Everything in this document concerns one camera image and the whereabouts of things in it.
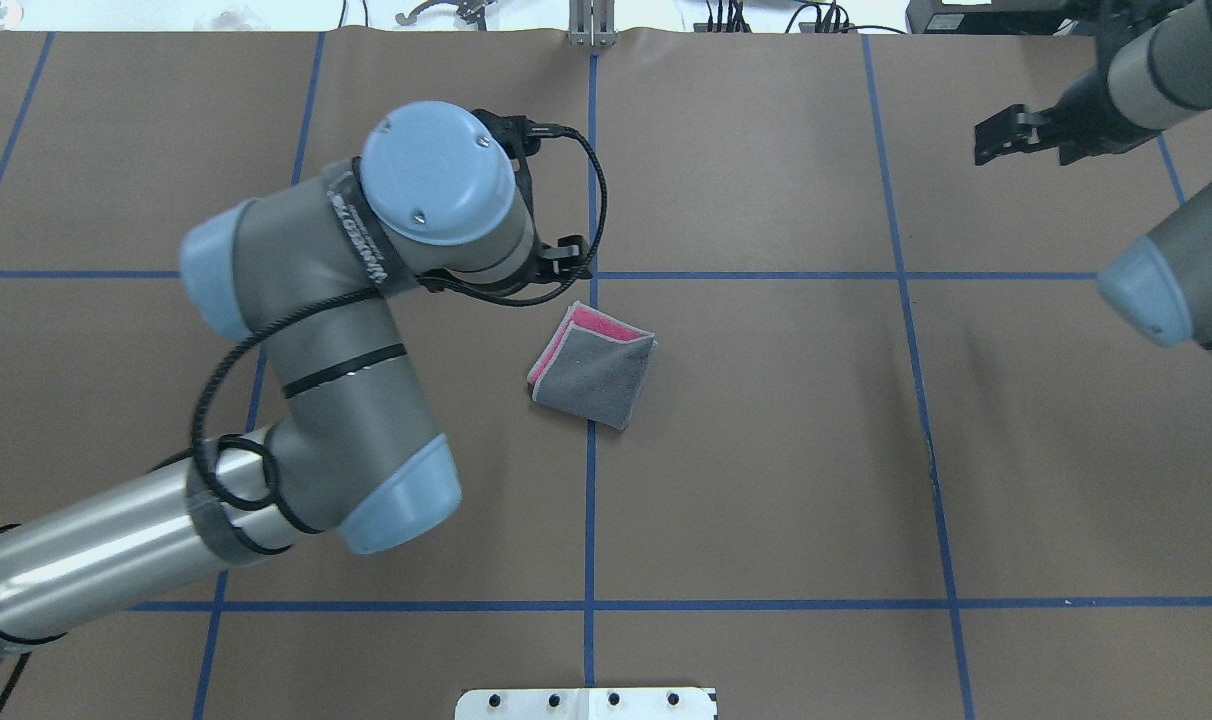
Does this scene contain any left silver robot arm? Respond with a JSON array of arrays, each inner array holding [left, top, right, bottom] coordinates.
[[0, 101, 605, 665]]

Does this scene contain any black camera cable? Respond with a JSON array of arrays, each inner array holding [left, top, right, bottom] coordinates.
[[0, 120, 608, 720]]

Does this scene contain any aluminium frame post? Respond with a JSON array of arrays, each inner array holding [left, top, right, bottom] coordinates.
[[568, 0, 618, 50]]

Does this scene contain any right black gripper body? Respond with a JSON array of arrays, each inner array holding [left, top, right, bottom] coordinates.
[[1050, 70, 1159, 167]]

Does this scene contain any black box white label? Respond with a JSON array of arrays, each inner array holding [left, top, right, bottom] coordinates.
[[904, 1, 1074, 36]]

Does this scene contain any pink towel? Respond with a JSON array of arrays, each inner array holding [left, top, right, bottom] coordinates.
[[525, 301, 658, 430]]

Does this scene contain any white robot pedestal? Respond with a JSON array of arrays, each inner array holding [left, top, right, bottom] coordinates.
[[455, 687, 719, 719]]

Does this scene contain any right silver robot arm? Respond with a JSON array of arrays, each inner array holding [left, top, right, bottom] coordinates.
[[973, 1, 1212, 359]]

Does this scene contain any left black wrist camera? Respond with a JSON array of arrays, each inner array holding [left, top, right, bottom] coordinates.
[[471, 109, 584, 217]]

